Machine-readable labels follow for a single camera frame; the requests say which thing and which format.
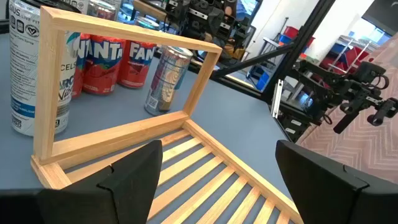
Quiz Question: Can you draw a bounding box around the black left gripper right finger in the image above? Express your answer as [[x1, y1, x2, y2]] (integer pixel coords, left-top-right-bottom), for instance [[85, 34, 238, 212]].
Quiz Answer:
[[275, 139, 398, 224]]

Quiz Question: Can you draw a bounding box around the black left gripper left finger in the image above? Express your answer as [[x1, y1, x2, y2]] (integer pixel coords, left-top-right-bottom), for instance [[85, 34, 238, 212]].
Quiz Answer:
[[0, 139, 164, 224]]

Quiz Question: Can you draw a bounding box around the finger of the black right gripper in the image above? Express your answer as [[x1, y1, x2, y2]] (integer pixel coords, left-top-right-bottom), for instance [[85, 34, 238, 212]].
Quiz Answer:
[[334, 110, 361, 134], [367, 98, 398, 127]]

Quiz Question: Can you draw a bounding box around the bamboo slatted shelf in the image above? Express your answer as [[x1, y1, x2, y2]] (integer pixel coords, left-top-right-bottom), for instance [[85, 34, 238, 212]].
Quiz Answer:
[[30, 5, 304, 224]]

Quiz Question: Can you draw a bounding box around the pink quilted blanket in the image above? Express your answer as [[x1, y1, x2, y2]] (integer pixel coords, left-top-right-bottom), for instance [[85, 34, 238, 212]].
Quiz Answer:
[[297, 32, 398, 184]]

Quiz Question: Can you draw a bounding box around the red storage bin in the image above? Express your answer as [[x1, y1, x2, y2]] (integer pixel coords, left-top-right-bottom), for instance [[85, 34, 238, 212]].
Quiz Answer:
[[341, 46, 371, 68]]

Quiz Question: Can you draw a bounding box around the silver aluminium extrusion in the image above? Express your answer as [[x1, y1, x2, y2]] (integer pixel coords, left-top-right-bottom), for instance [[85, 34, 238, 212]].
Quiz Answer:
[[271, 79, 284, 119]]

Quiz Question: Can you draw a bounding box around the blue plastic crate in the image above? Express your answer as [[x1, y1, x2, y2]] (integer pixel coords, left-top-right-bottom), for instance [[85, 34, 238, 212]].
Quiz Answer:
[[248, 65, 271, 91]]

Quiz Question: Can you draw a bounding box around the red plastic bin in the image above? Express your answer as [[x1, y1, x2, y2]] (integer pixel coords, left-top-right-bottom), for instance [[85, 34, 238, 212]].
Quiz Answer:
[[283, 26, 300, 40]]

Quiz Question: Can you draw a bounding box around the black robot equipment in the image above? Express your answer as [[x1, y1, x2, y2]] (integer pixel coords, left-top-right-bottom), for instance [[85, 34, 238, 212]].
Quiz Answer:
[[161, 0, 259, 43]]

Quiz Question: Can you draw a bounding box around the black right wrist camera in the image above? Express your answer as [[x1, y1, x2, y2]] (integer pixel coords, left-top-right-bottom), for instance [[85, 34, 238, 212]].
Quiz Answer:
[[353, 61, 387, 84]]

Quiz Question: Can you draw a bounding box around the black wall monitor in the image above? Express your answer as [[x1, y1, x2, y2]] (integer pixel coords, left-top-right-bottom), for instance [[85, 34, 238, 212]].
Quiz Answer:
[[361, 0, 398, 37]]

